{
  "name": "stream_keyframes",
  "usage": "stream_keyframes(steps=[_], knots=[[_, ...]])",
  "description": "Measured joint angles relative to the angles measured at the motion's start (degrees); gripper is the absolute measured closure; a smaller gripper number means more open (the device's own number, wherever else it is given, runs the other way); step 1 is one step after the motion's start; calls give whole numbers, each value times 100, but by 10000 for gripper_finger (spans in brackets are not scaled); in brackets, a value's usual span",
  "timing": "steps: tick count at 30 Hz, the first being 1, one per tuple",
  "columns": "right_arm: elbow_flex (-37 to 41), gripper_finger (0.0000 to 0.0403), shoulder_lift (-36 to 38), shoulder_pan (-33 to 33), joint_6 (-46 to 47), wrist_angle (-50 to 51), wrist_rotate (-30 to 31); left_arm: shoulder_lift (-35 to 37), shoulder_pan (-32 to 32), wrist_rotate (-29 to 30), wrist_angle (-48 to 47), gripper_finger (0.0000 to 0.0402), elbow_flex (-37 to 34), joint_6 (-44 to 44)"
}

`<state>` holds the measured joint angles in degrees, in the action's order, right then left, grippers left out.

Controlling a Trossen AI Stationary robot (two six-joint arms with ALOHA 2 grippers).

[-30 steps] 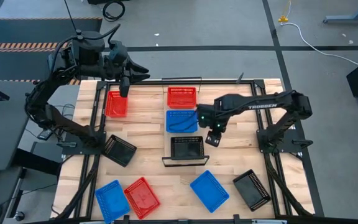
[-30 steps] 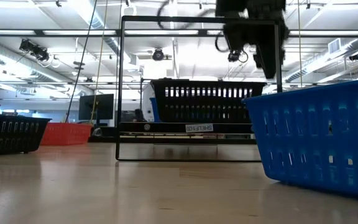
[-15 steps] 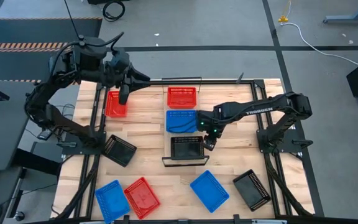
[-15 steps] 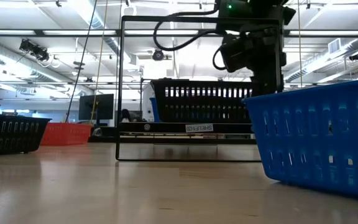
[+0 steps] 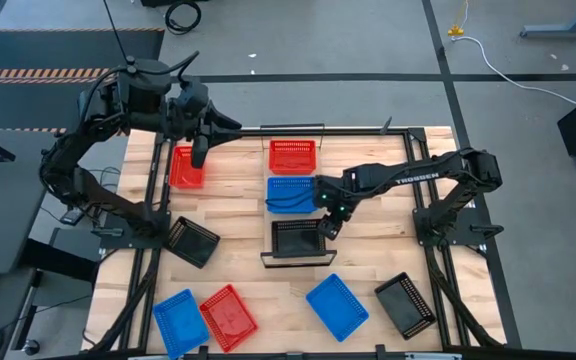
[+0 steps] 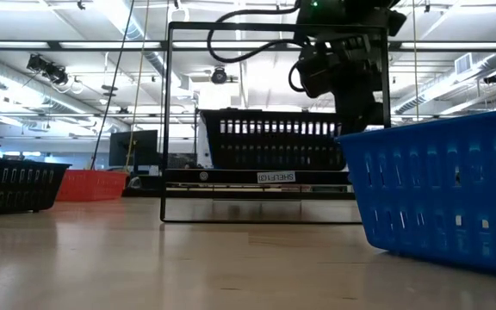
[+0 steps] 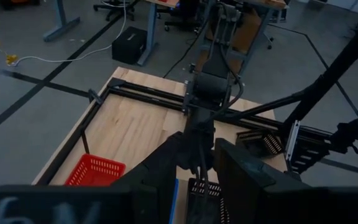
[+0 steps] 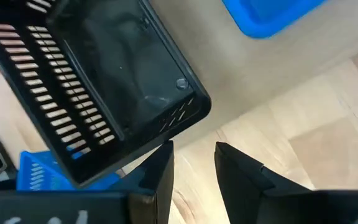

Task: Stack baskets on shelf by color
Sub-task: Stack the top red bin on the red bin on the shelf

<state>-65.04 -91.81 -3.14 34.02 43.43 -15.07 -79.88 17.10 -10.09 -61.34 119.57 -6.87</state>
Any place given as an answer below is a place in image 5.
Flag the black box under desk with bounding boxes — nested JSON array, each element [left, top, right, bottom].
[[20, 227, 102, 284]]

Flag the black aluminium table frame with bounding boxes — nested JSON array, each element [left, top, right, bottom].
[[87, 117, 524, 360]]

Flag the coiled black cable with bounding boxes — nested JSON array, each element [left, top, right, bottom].
[[164, 1, 203, 35]]

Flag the long black cable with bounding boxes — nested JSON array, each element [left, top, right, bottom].
[[102, 0, 133, 62]]

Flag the black plastic basket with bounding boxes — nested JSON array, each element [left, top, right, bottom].
[[165, 216, 221, 270], [271, 218, 327, 259], [373, 271, 438, 341]]

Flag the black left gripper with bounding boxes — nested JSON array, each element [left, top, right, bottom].
[[167, 79, 244, 170]]

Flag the white floor cable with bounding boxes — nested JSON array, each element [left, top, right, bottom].
[[451, 35, 576, 106]]

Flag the black floor mat striped edge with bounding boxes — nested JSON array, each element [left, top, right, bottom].
[[0, 28, 165, 130]]

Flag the grey desk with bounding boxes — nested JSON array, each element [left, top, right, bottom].
[[0, 130, 68, 275]]

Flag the wooden board tray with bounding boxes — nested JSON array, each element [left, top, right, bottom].
[[259, 123, 338, 270]]

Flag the black power adapter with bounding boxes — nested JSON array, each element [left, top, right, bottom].
[[60, 207, 85, 225]]

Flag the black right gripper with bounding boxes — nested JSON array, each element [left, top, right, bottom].
[[312, 172, 357, 241]]

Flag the grey metal table leg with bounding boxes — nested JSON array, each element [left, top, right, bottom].
[[519, 0, 576, 40]]

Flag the blue plastic basket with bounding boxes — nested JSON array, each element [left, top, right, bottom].
[[266, 176, 318, 215], [151, 288, 211, 360], [305, 272, 370, 343]]

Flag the red plastic basket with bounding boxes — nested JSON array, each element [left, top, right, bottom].
[[269, 139, 317, 176], [198, 283, 260, 354], [169, 145, 207, 190]]

